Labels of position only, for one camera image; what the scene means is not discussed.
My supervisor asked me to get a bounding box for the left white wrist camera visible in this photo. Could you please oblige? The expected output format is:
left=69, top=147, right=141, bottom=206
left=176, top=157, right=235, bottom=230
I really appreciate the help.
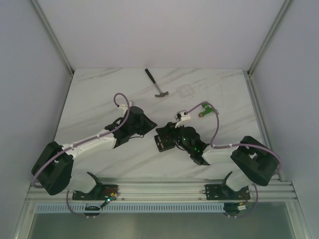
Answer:
left=118, top=101, right=133, bottom=112

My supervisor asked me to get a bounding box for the clear plastic fuse box cover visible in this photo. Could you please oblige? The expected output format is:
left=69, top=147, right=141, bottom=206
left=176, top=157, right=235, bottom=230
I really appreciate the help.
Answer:
left=176, top=84, right=195, bottom=99

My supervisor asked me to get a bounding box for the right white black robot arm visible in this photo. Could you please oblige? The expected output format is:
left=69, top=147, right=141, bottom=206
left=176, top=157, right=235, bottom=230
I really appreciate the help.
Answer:
left=155, top=122, right=281, bottom=199

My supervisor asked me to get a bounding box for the aluminium frame post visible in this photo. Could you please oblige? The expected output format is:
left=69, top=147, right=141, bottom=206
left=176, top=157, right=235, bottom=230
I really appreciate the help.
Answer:
left=247, top=0, right=294, bottom=75
left=30, top=0, right=75, bottom=76

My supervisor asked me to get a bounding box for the grey slotted cable duct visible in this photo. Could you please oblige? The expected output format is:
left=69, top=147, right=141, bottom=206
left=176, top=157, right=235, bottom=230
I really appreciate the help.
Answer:
left=34, top=204, right=287, bottom=214

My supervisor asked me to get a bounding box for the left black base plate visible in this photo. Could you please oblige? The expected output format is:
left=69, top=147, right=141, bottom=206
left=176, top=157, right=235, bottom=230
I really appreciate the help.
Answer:
left=72, top=184, right=118, bottom=201

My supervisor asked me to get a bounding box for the aluminium mounting rail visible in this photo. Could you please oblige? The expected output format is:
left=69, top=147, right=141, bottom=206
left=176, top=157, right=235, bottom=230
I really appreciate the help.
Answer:
left=26, top=175, right=297, bottom=203

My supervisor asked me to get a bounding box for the black fuse box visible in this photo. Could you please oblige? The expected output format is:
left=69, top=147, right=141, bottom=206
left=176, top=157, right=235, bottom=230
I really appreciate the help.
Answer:
left=154, top=134, right=175, bottom=152

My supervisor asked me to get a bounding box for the claw hammer black handle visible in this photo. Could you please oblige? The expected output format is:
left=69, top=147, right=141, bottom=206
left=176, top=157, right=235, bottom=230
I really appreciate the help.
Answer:
left=145, top=69, right=169, bottom=98

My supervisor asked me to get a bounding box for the right aluminium frame post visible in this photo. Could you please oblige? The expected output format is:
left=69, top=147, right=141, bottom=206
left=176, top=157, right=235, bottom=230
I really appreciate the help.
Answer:
left=247, top=0, right=294, bottom=75

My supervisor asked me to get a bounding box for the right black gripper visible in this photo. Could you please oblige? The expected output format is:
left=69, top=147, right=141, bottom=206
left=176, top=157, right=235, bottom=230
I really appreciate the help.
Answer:
left=156, top=120, right=192, bottom=154

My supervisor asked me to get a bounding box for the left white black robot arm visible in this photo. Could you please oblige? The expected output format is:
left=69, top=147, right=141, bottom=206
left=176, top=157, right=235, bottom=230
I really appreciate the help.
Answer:
left=31, top=106, right=157, bottom=200

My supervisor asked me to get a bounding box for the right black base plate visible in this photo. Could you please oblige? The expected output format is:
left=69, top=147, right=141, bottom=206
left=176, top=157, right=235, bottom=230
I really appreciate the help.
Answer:
left=203, top=184, right=251, bottom=201

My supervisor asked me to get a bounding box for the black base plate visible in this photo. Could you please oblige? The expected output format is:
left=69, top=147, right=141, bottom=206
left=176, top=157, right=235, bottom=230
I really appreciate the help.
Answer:
left=72, top=184, right=118, bottom=201
left=203, top=184, right=251, bottom=201

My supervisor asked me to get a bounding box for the left aluminium frame post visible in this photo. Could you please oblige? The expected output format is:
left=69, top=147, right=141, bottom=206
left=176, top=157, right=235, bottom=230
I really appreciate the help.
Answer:
left=30, top=0, right=75, bottom=76

